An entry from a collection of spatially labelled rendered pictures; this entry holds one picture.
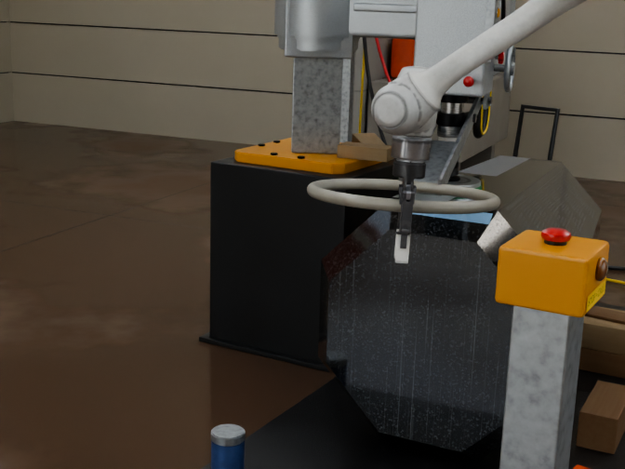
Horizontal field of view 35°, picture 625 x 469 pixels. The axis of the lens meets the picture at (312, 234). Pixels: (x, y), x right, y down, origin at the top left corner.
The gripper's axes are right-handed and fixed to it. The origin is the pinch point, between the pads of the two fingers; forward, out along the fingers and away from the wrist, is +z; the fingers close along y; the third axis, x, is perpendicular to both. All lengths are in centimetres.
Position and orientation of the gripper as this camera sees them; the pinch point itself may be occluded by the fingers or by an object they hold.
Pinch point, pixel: (402, 247)
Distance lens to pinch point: 229.0
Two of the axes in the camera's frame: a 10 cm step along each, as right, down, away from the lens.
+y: 0.4, -1.7, 9.9
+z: -0.7, 9.8, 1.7
